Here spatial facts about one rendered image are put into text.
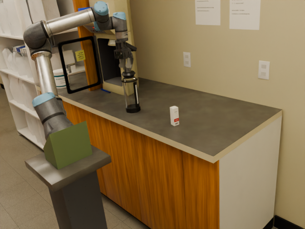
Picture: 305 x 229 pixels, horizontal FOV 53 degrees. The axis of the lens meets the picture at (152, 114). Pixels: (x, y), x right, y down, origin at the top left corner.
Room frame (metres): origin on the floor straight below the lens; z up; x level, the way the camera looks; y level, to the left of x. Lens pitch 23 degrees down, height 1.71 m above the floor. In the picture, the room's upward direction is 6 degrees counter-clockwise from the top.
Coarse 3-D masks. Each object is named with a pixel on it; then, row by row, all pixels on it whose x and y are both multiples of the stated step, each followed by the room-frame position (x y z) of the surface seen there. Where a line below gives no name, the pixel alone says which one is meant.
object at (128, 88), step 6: (132, 78) 1.95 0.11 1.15; (126, 84) 1.87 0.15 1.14; (132, 84) 1.87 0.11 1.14; (126, 90) 1.87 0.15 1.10; (132, 90) 1.87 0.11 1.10; (126, 96) 1.88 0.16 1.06; (132, 96) 1.87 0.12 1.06; (126, 102) 1.88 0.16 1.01; (132, 102) 1.86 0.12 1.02; (132, 108) 1.86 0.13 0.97
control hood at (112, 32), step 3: (87, 24) 2.31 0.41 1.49; (90, 24) 2.28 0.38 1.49; (93, 24) 2.24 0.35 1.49; (105, 30) 2.23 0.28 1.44; (108, 30) 2.20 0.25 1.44; (111, 30) 2.18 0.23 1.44; (114, 30) 2.20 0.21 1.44; (99, 33) 2.35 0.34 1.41; (102, 33) 2.31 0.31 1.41; (105, 33) 2.28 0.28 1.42; (108, 33) 2.24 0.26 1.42; (111, 33) 2.21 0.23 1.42; (114, 33) 2.19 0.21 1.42
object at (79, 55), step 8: (88, 40) 2.40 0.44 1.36; (64, 48) 2.27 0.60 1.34; (72, 48) 2.31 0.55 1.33; (80, 48) 2.35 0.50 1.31; (88, 48) 2.39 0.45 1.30; (64, 56) 2.26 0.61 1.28; (72, 56) 2.30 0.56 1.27; (80, 56) 2.34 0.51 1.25; (88, 56) 2.39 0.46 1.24; (72, 64) 2.29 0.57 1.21; (80, 64) 2.34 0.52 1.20; (88, 64) 2.38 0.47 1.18; (72, 72) 2.28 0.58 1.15; (80, 72) 2.33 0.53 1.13; (88, 72) 2.37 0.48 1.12; (96, 72) 2.42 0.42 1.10; (72, 80) 2.27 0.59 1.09; (80, 80) 2.32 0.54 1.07; (88, 80) 2.36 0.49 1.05; (96, 80) 2.41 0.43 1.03; (72, 88) 2.27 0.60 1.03
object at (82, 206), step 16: (96, 176) 1.34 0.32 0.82; (64, 192) 1.22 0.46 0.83; (80, 192) 1.27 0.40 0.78; (96, 192) 1.32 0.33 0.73; (64, 208) 1.23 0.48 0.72; (80, 208) 1.26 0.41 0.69; (96, 208) 1.31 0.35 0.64; (64, 224) 1.28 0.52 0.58; (80, 224) 1.24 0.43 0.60; (96, 224) 1.30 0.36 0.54
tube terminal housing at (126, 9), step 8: (96, 0) 2.38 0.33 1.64; (104, 0) 2.30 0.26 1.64; (112, 0) 2.23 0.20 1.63; (120, 0) 2.25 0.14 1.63; (128, 0) 2.42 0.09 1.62; (112, 8) 2.24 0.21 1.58; (120, 8) 2.25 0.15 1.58; (128, 8) 2.36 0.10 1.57; (128, 16) 2.30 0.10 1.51; (128, 24) 2.28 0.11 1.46; (128, 32) 2.28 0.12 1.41; (128, 40) 2.27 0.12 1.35; (136, 64) 2.46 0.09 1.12; (136, 72) 2.39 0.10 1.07; (104, 88) 2.43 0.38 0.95; (112, 88) 2.35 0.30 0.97; (120, 88) 2.26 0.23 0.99
